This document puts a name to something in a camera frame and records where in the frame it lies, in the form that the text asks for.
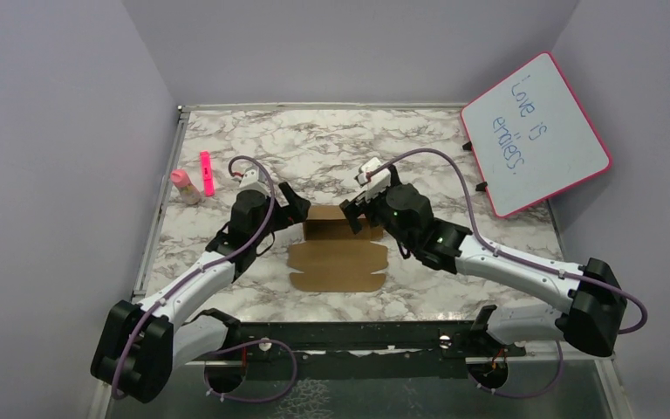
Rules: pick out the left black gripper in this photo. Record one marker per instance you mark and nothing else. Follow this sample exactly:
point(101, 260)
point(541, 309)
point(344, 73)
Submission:
point(295, 212)

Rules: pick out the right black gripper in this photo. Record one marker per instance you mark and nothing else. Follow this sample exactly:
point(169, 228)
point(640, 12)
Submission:
point(352, 211)

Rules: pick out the brown cardboard box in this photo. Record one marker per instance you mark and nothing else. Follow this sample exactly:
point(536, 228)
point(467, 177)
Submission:
point(332, 258)

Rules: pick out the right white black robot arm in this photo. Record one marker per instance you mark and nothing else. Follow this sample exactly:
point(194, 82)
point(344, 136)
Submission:
point(578, 304)

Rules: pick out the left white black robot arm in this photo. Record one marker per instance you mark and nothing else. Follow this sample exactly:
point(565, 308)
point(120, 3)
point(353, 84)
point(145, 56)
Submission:
point(179, 303)

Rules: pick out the pink highlighter marker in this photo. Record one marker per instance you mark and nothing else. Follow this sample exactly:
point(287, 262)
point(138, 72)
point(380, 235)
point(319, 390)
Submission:
point(207, 173)

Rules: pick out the small pink capped bottle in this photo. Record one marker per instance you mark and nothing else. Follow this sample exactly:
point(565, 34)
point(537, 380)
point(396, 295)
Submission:
point(187, 190)

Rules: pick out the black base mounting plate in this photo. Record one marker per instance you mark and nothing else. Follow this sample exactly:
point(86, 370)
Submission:
point(277, 351)

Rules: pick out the pink framed whiteboard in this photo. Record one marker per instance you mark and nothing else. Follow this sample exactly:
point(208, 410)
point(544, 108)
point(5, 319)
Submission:
point(531, 137)

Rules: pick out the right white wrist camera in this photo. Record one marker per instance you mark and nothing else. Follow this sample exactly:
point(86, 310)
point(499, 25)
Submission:
point(372, 182)

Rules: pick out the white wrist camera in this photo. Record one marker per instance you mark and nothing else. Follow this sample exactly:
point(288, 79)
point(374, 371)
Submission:
point(254, 179)
point(372, 182)

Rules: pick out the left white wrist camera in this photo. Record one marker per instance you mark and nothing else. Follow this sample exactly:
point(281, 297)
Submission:
point(254, 179)

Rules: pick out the aluminium extrusion frame rail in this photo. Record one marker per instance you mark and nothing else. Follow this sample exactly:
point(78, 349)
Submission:
point(159, 345)

